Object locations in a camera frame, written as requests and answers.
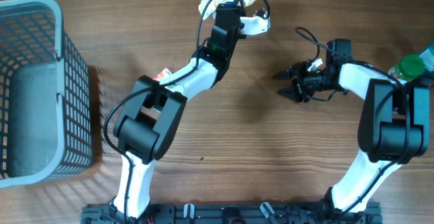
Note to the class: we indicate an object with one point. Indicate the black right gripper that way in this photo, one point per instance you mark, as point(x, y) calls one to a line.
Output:
point(299, 70)

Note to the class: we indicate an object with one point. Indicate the green lid jar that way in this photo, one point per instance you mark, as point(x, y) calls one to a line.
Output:
point(408, 68)

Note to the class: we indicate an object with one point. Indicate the red tissue pack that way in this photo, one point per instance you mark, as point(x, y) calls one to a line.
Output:
point(163, 74)

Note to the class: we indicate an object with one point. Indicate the blue mouthwash bottle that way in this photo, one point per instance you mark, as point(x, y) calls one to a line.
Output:
point(428, 58)

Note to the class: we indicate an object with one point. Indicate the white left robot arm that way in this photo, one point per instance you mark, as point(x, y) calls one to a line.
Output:
point(149, 117)

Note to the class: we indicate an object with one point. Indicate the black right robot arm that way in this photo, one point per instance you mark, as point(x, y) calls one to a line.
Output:
point(393, 127)

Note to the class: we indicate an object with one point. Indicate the dark grey plastic basket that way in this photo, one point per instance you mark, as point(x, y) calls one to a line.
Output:
point(45, 96)

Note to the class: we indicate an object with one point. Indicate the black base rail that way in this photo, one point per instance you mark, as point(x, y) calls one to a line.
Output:
point(296, 212)

